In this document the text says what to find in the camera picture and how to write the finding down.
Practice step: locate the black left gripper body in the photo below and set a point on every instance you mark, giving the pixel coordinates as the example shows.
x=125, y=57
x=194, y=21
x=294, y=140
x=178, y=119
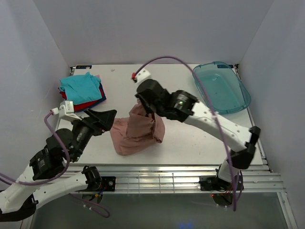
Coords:
x=93, y=121

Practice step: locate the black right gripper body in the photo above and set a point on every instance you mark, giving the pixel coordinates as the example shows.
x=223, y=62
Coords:
x=145, y=102

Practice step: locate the dusty pink t shirt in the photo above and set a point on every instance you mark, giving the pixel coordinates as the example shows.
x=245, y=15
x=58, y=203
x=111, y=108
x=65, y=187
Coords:
x=137, y=132

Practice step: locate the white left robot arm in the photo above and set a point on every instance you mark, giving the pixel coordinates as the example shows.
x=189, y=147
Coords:
x=37, y=185

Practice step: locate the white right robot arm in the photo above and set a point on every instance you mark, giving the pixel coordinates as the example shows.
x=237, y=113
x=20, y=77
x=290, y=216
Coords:
x=240, y=142

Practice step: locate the navy blue folded t shirt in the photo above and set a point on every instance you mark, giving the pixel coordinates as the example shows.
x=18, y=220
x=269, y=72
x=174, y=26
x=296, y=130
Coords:
x=103, y=93

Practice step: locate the red folded t shirt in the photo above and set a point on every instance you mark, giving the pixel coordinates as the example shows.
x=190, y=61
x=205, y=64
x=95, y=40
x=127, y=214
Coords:
x=78, y=106

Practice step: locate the turquoise folded t shirt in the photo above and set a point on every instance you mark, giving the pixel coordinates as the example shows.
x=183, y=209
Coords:
x=81, y=88

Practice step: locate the teal transparent plastic bin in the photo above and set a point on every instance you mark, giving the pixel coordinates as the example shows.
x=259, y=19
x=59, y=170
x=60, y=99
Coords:
x=220, y=83

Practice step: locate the black blue corner label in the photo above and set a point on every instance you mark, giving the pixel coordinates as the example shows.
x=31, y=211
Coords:
x=83, y=67

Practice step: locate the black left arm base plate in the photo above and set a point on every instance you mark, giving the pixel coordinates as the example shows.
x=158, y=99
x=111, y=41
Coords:
x=107, y=184

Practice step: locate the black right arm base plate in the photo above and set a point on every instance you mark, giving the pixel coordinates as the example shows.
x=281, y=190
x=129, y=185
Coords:
x=209, y=183

